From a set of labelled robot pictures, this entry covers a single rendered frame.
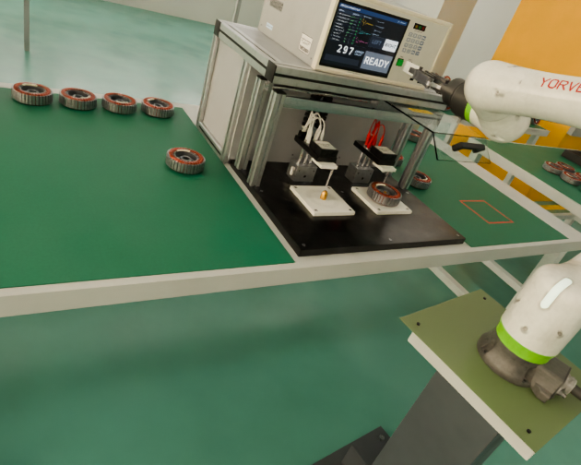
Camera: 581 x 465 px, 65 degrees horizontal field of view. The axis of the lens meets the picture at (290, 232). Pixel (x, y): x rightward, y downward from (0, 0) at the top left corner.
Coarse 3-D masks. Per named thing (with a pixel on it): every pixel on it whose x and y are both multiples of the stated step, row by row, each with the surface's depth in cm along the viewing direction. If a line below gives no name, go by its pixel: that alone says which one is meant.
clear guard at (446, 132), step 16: (400, 112) 137; (416, 112) 141; (432, 112) 148; (432, 128) 130; (448, 128) 136; (464, 128) 142; (448, 144) 130; (448, 160) 129; (464, 160) 132; (480, 160) 137
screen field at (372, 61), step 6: (366, 54) 129; (372, 54) 130; (378, 54) 131; (384, 54) 132; (366, 60) 130; (372, 60) 131; (378, 60) 132; (384, 60) 133; (390, 60) 134; (366, 66) 132; (372, 66) 133; (378, 66) 134; (384, 66) 135; (384, 72) 136
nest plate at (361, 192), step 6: (354, 186) 152; (354, 192) 150; (360, 192) 149; (366, 192) 151; (366, 198) 146; (366, 204) 146; (372, 204) 144; (378, 204) 146; (402, 204) 151; (378, 210) 142; (384, 210) 143; (390, 210) 144; (396, 210) 145; (402, 210) 147; (408, 210) 148
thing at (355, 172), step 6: (354, 162) 158; (360, 162) 160; (348, 168) 158; (354, 168) 155; (360, 168) 155; (366, 168) 157; (372, 168) 159; (348, 174) 158; (354, 174) 156; (360, 174) 156; (366, 174) 158; (354, 180) 157; (360, 180) 158; (366, 180) 159
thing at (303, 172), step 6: (294, 162) 143; (300, 162) 144; (306, 162) 145; (312, 162) 147; (288, 168) 146; (300, 168) 142; (306, 168) 143; (312, 168) 144; (288, 174) 146; (294, 174) 143; (300, 174) 144; (306, 174) 145; (312, 174) 146; (294, 180) 144; (300, 180) 145; (306, 180) 146; (312, 180) 147
